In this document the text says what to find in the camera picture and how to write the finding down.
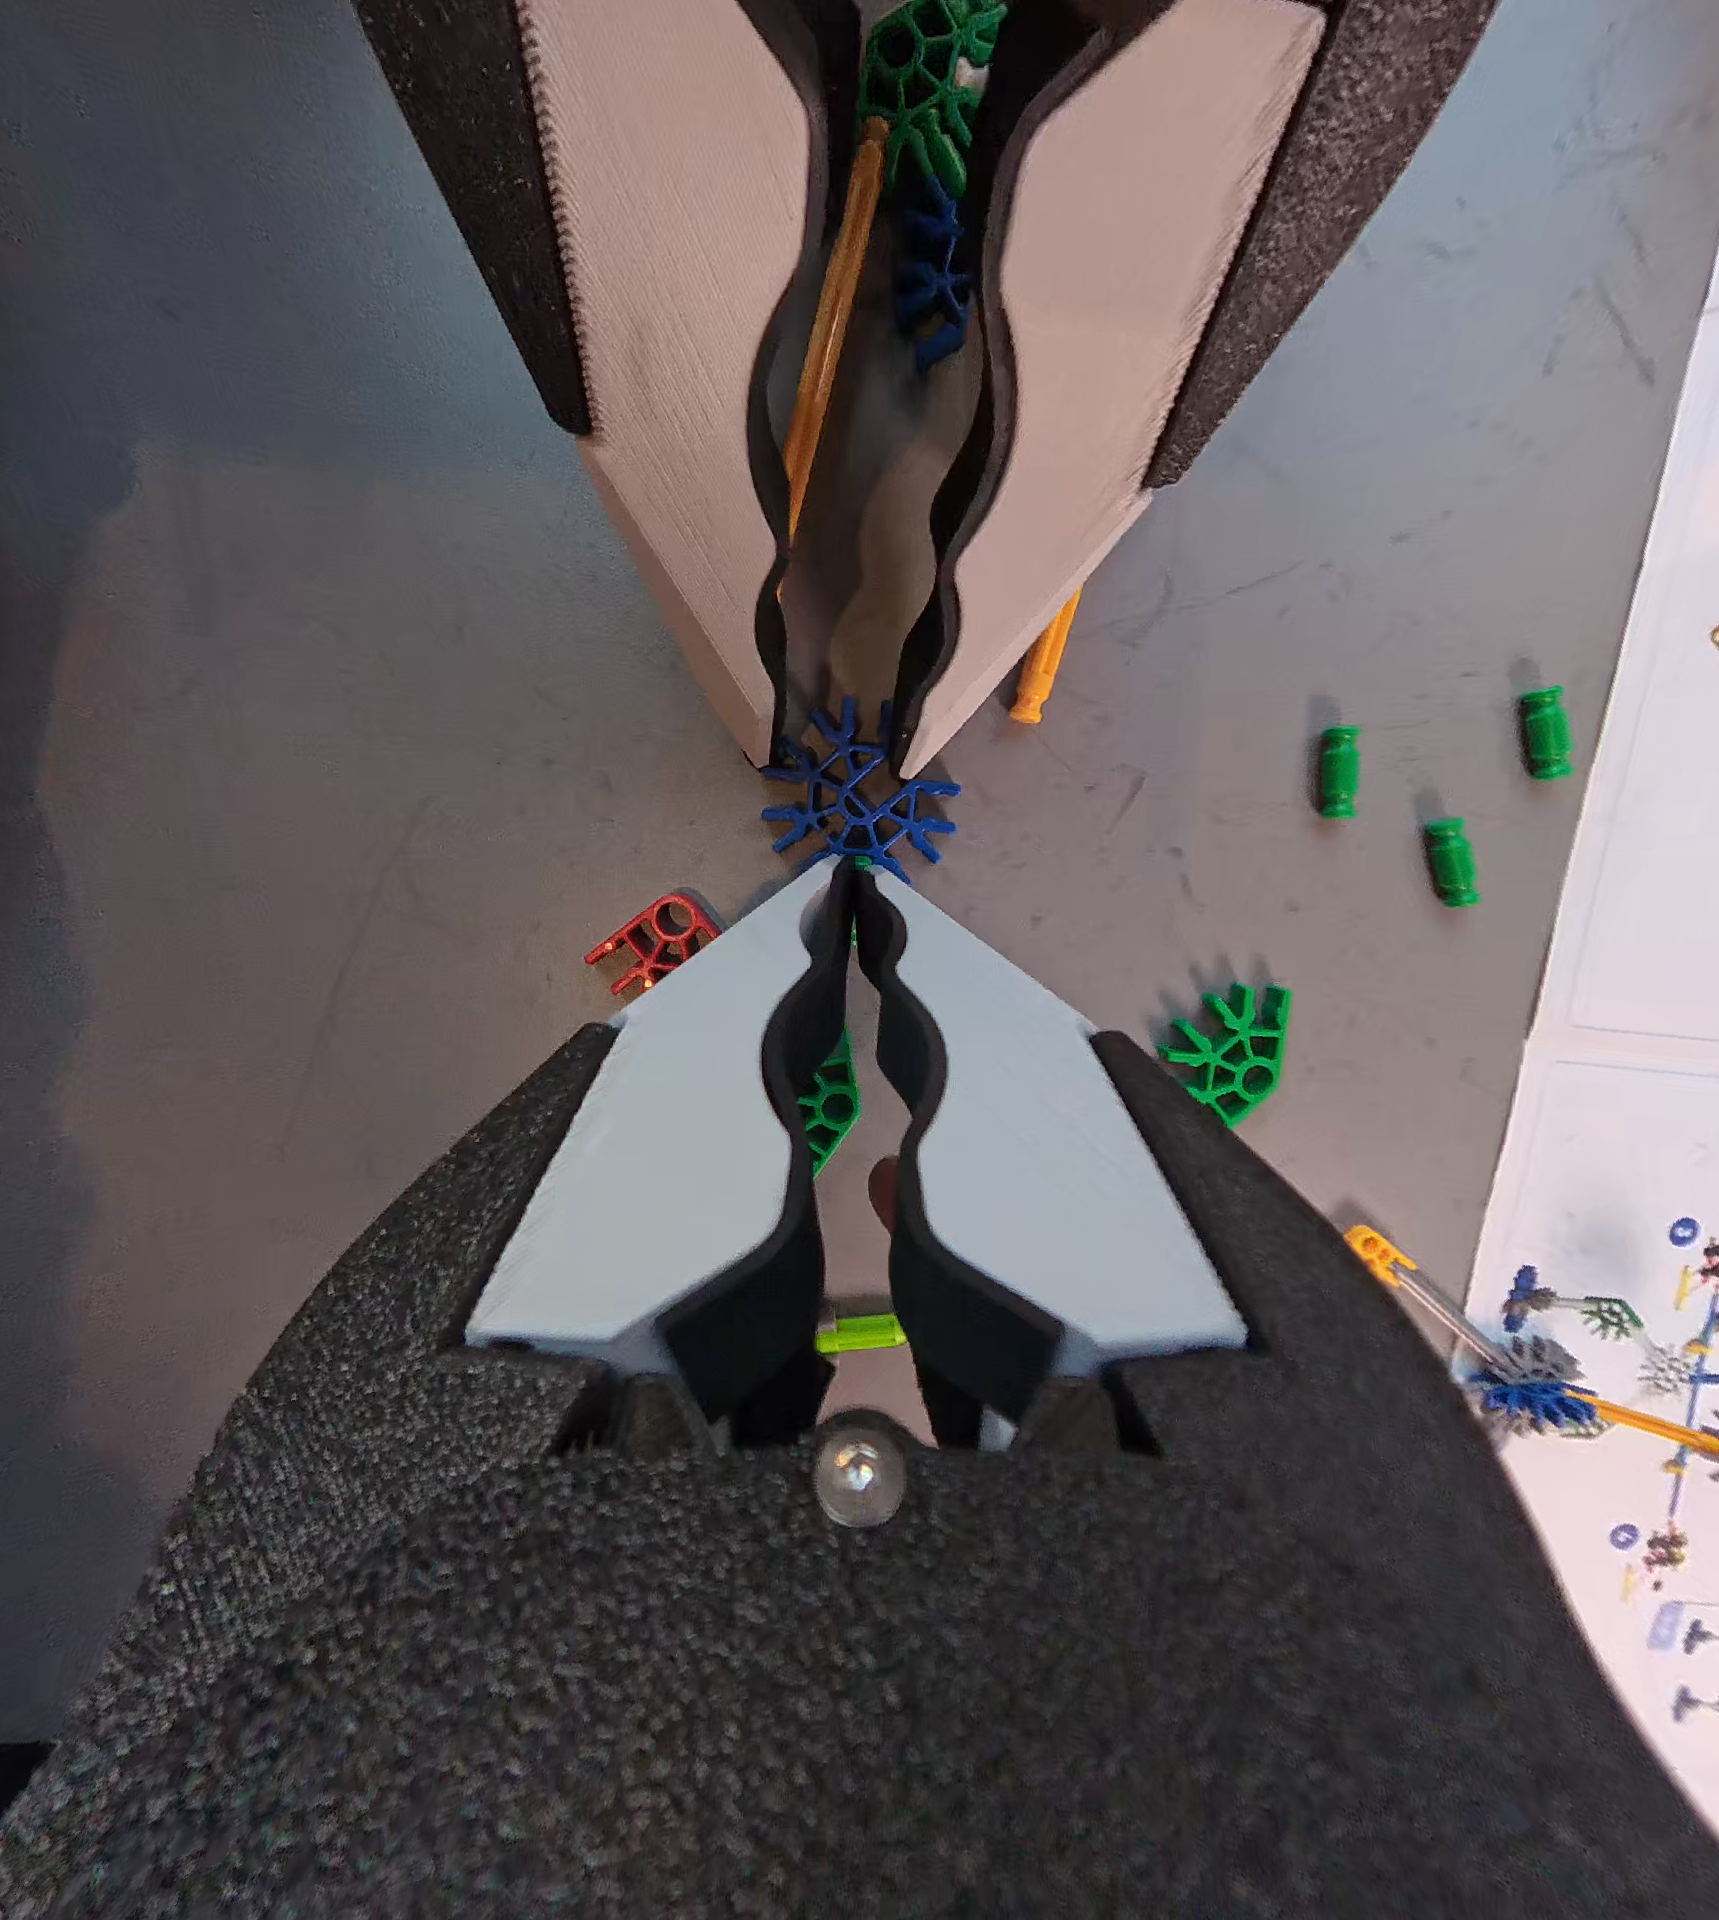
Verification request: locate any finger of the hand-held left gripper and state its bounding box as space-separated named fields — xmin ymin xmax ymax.
xmin=893 ymin=0 xmax=1329 ymax=781
xmin=514 ymin=0 xmax=833 ymax=769

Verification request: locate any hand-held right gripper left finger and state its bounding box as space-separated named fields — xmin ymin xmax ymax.
xmin=464 ymin=864 xmax=857 ymax=1379

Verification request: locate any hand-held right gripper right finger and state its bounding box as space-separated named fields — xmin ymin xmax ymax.
xmin=853 ymin=869 xmax=1251 ymax=1379

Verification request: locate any red corner toy connector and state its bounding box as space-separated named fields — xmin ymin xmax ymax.
xmin=584 ymin=894 xmax=723 ymax=996

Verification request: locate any white instruction sheet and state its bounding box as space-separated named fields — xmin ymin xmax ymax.
xmin=1459 ymin=0 xmax=1719 ymax=1920

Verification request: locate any grey desk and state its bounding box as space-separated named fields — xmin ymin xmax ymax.
xmin=0 ymin=0 xmax=1719 ymax=1750

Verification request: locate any colourful toy rod figure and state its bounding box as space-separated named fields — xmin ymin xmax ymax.
xmin=813 ymin=1222 xmax=1719 ymax=1541

